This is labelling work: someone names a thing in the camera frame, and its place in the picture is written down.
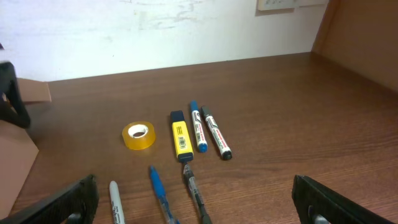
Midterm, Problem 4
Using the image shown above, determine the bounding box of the yellow highlighter black cap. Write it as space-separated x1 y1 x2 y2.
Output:
170 110 193 163

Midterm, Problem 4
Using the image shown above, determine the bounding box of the blue whiteboard marker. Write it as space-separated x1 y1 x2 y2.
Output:
190 101 208 153

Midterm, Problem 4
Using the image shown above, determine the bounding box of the blue ballpoint pen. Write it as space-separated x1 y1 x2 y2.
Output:
149 166 180 224

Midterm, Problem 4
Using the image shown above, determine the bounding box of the black whiteboard marker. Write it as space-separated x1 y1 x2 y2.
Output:
201 106 233 161

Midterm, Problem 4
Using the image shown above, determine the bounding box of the paper sheet on wall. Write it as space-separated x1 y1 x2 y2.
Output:
257 0 328 11

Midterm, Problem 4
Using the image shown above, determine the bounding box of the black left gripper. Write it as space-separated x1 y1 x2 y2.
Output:
1 62 30 129

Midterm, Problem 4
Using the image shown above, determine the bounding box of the black sharpie permanent marker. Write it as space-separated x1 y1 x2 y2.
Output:
109 180 125 224

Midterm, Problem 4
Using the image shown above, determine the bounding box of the yellow clear tape roll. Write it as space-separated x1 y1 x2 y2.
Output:
121 121 156 151

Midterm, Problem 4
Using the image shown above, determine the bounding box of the brown cardboard side panel right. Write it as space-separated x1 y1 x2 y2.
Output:
312 0 397 91

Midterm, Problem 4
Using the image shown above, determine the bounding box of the black gel pen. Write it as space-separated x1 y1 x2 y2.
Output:
183 163 212 224

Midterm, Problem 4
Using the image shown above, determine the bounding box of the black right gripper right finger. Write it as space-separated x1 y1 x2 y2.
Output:
292 175 393 224

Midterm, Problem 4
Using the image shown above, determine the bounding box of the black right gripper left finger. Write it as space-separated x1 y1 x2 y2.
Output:
1 174 99 224

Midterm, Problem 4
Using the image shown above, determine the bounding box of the open brown cardboard box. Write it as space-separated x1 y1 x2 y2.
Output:
0 78 51 218

